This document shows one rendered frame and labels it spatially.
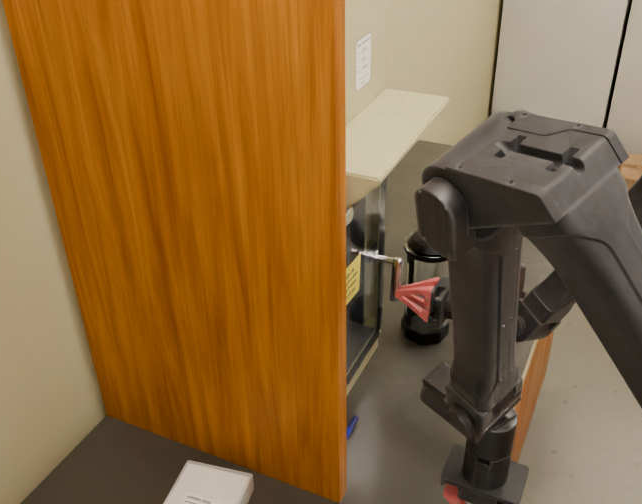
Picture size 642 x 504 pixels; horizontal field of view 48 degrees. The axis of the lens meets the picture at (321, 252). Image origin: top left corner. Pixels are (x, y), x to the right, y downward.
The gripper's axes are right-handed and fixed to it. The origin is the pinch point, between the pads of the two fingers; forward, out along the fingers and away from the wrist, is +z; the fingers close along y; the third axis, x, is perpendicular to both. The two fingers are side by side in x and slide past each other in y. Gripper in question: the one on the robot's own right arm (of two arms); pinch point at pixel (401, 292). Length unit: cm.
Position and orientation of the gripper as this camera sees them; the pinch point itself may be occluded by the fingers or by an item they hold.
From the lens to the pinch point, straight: 137.7
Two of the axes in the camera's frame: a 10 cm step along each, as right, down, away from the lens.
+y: -4.2, 3.7, -8.3
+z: -9.1, -1.9, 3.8
